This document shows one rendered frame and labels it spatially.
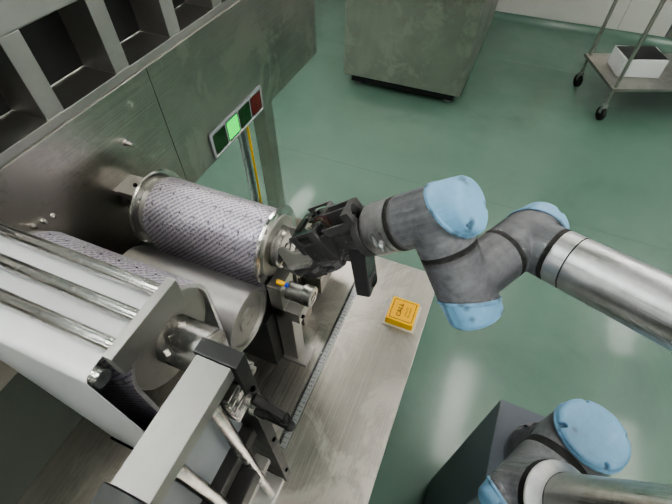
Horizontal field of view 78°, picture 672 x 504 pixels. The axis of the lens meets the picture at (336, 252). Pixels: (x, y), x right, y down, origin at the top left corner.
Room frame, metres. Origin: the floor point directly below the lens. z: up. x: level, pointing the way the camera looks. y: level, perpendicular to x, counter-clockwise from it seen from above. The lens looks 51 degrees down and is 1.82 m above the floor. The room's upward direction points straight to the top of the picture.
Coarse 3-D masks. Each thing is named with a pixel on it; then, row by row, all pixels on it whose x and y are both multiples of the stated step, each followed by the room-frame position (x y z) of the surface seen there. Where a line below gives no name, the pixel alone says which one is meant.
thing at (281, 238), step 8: (280, 232) 0.48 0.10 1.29; (288, 232) 0.48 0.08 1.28; (272, 240) 0.46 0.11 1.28; (280, 240) 0.46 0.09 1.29; (288, 240) 0.49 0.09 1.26; (272, 248) 0.45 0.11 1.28; (288, 248) 0.48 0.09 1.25; (272, 256) 0.44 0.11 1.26; (280, 256) 0.45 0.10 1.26; (272, 264) 0.44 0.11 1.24; (280, 264) 0.44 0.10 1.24
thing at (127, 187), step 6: (126, 180) 0.61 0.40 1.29; (132, 180) 0.61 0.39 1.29; (138, 180) 0.61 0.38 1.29; (120, 186) 0.59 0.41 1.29; (126, 186) 0.59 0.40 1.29; (132, 186) 0.59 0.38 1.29; (114, 192) 0.58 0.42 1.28; (120, 192) 0.58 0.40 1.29; (126, 192) 0.57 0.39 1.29; (132, 192) 0.57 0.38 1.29; (126, 198) 0.57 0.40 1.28
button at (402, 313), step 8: (392, 304) 0.56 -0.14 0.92; (400, 304) 0.56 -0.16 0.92; (408, 304) 0.56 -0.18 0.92; (416, 304) 0.56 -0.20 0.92; (392, 312) 0.53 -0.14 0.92; (400, 312) 0.53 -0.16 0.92; (408, 312) 0.53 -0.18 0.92; (416, 312) 0.53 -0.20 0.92; (392, 320) 0.51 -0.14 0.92; (400, 320) 0.51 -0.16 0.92; (408, 320) 0.51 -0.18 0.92; (408, 328) 0.50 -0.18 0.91
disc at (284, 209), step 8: (280, 208) 0.50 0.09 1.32; (288, 208) 0.53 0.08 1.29; (272, 216) 0.48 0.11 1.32; (272, 224) 0.48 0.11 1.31; (264, 232) 0.45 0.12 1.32; (264, 240) 0.45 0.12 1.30; (256, 248) 0.43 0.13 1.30; (256, 256) 0.42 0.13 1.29; (256, 264) 0.42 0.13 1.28; (256, 272) 0.41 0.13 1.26; (264, 280) 0.43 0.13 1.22
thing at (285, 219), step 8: (152, 184) 0.58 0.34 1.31; (144, 192) 0.56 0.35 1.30; (144, 200) 0.54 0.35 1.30; (280, 216) 0.50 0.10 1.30; (288, 216) 0.52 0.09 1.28; (280, 224) 0.49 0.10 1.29; (288, 224) 0.52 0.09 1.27; (272, 232) 0.47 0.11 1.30; (264, 248) 0.44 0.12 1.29; (264, 256) 0.43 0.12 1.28; (264, 264) 0.43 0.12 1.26; (264, 272) 0.43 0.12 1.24; (272, 272) 0.45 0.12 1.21
